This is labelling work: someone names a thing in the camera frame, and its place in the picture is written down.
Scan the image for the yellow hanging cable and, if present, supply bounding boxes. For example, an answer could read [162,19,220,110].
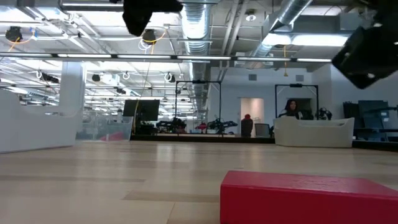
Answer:
[282,45,289,78]

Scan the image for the clear plastic bin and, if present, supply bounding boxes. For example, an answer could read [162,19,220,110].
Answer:
[76,115,134,142]

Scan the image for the silver ventilation duct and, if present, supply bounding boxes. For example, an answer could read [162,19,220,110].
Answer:
[180,0,212,113]
[248,0,313,60]

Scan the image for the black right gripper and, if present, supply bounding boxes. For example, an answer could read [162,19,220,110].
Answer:
[331,26,398,90]

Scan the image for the black monitor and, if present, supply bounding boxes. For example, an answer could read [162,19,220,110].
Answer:
[123,99,161,122]

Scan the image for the dark figure with red cap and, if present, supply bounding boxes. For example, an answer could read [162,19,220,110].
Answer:
[241,113,254,138]

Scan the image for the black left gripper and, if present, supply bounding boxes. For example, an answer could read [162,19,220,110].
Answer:
[122,0,184,37]

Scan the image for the black background rig frame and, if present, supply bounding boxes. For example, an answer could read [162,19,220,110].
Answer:
[274,83,320,119]
[175,80,222,125]

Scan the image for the grey office chair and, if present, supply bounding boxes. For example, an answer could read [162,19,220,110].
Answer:
[254,123,271,138]

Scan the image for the red rectangular block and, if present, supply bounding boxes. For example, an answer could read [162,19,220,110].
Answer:
[220,170,398,224]

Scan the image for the black ceiling cable reel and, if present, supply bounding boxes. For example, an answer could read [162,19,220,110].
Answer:
[142,28,157,45]
[5,26,23,43]

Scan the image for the dark stacked panels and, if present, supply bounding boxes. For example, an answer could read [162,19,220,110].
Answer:
[343,99,398,141]

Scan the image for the ceiling light panel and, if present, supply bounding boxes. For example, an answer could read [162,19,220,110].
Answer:
[262,32,349,47]

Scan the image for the person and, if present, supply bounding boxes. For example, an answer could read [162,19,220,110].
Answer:
[278,98,304,121]

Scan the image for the overhead light bar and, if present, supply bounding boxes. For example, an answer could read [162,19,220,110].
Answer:
[0,52,333,63]

